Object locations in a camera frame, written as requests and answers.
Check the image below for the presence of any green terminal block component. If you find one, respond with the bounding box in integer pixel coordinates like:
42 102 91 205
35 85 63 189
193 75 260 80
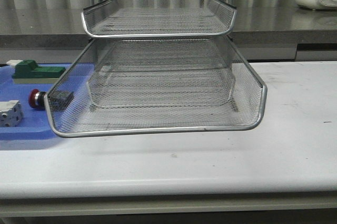
6 60 66 84

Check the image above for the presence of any red emergency stop button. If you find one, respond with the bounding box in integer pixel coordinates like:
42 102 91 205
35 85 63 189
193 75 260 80
28 89 74 111

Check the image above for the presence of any white electrical block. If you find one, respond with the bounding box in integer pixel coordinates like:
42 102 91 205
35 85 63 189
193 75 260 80
1 100 23 127

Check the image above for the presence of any steel back counter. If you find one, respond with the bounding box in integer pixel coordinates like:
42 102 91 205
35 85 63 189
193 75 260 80
1 7 336 63

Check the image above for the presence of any blue plastic tray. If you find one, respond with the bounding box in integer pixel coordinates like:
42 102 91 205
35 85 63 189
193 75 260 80
0 62 93 140

